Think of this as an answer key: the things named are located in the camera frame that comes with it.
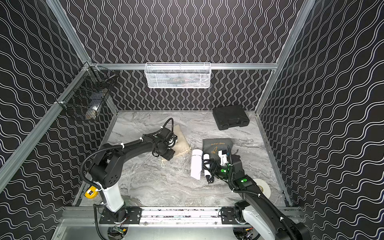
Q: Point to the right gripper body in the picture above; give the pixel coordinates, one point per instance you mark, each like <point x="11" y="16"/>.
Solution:
<point x="221" y="171"/>

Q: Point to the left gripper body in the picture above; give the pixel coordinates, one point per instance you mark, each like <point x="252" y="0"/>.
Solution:
<point x="167" y="154"/>

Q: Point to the beige hair dryer bag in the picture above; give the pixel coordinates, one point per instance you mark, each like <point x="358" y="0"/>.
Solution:
<point x="182" y="148"/>

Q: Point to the white hair dryer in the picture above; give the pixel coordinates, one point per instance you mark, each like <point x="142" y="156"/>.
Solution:
<point x="200" y="162"/>

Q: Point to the grey hair dryer bag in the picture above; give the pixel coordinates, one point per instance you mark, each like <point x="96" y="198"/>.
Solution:
<point x="213" y="146"/>

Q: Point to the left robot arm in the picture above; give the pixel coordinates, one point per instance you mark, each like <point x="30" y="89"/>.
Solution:
<point x="155" y="138"/>

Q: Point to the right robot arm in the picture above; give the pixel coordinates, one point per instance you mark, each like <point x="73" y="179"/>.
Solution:
<point x="255" y="208"/>

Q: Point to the white tape roll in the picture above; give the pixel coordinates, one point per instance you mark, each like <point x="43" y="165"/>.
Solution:
<point x="264" y="187"/>

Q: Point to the black plastic case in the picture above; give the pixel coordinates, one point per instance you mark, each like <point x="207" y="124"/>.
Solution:
<point x="230" y="116"/>

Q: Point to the yellow tape measure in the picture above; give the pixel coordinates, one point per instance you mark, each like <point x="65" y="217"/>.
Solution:
<point x="91" y="192"/>

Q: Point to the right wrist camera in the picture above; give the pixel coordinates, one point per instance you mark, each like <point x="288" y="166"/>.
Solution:
<point x="223" y="155"/>

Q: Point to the white wire basket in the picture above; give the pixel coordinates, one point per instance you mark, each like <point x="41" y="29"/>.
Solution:
<point x="167" y="75"/>

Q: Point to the black wire basket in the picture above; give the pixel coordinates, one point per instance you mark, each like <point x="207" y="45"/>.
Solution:
<point x="90" y="94"/>

